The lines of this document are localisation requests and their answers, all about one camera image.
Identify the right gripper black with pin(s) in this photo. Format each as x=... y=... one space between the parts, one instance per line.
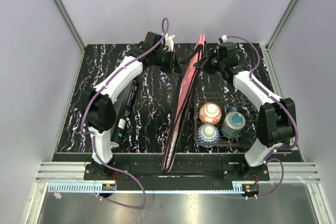
x=203 y=63

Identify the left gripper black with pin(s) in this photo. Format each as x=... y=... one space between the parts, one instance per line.
x=170 y=68

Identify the pink sport racket bag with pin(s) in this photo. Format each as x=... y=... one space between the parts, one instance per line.
x=185 y=88

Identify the black shuttlecock tube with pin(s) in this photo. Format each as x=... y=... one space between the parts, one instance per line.
x=123 y=106

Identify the clear plastic tube lid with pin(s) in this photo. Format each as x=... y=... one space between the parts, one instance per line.
x=114 y=145

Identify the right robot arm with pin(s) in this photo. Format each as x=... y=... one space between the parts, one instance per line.
x=276 y=126

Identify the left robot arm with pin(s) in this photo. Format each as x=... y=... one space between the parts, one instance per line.
x=98 y=103

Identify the red patterned bowl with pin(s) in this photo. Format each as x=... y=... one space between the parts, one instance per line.
x=210 y=113

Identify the blue ceramic cup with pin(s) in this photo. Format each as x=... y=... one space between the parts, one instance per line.
x=233 y=123

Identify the blue patterned bowl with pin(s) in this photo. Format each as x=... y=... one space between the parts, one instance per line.
x=207 y=135

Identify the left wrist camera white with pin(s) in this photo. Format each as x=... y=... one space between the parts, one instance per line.
x=169 y=43

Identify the black wire dish rack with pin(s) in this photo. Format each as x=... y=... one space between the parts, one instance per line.
x=245 y=139

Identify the aluminium post left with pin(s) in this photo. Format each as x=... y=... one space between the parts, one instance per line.
x=69 y=23

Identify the aluminium post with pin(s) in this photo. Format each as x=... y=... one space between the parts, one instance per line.
x=69 y=23
x=284 y=18

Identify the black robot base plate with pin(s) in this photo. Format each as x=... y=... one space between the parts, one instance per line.
x=226 y=166

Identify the aluminium post right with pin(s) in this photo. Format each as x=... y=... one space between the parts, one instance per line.
x=284 y=18

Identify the aluminium frame rail front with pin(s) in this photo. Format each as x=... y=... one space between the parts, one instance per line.
x=67 y=177

